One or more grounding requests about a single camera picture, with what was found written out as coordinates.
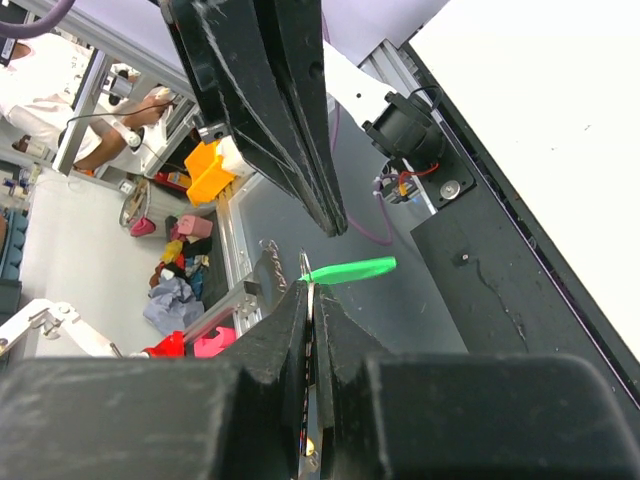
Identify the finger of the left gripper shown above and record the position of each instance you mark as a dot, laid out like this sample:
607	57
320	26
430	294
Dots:
222	53
291	32

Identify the red plastic object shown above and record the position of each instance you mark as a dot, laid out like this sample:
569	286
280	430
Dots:
172	346

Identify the green key tag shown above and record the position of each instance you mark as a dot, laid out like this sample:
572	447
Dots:
352	271

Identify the person in background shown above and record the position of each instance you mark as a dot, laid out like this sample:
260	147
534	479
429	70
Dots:
38	86

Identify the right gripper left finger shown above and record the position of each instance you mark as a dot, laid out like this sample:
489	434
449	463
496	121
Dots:
237	415

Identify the orange plastic bin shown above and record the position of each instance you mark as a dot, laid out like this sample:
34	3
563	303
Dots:
208	178

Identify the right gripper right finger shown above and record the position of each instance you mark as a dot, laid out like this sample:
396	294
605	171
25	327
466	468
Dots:
461	416

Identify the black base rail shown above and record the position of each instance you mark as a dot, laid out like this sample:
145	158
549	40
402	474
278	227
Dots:
506	286

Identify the silver key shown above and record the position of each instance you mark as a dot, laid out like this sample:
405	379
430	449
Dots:
308	366

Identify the pink plastic object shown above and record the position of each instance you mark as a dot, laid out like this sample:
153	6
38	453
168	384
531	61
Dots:
208	347

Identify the pile of colourful cloths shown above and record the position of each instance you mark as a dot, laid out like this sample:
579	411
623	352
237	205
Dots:
177	284

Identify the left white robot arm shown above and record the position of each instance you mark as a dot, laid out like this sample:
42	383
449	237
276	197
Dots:
398	125

